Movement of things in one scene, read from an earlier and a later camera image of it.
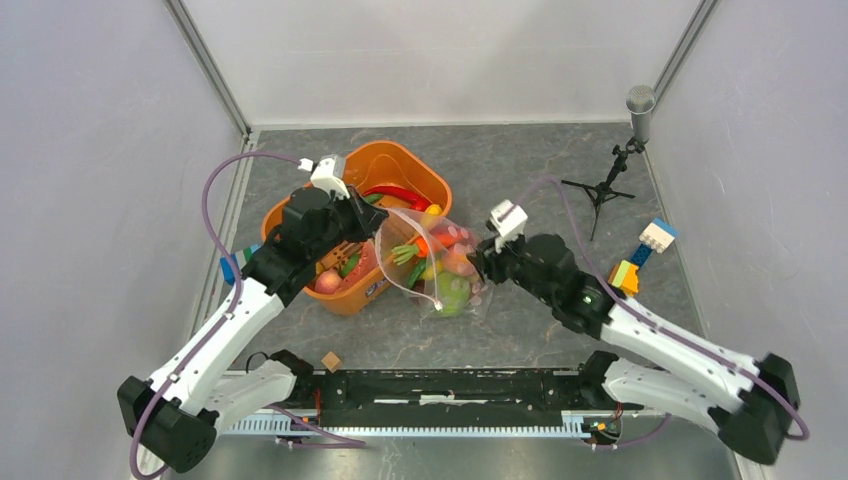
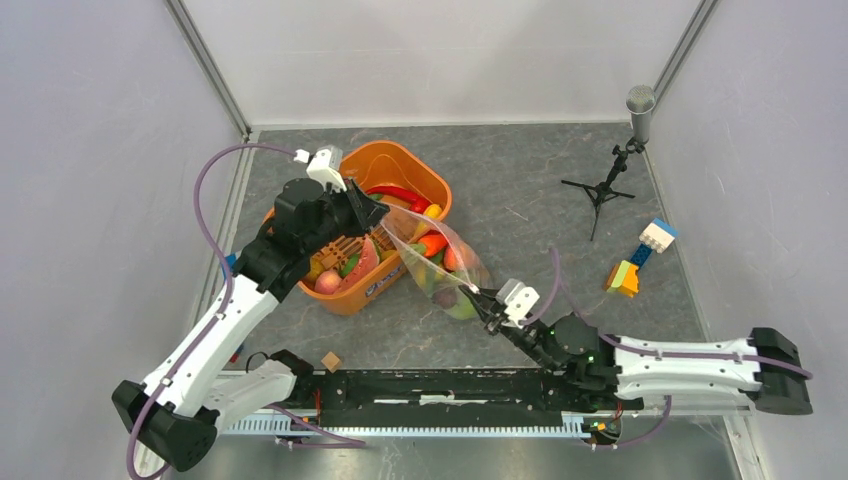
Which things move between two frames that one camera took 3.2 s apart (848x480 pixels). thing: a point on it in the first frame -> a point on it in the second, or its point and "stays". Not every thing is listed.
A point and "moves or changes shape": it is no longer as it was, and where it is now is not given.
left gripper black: (368, 218) stays
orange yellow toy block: (624, 275) stays
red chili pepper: (415, 202) stays
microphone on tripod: (641, 100) stays
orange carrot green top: (421, 247) moves or changes shape
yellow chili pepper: (431, 215) stays
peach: (328, 281) stays
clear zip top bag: (427, 262) moves or changes shape
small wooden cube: (331, 361) stays
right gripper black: (486, 258) -> (487, 305)
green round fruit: (453, 291) moves or changes shape
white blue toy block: (658, 235) stays
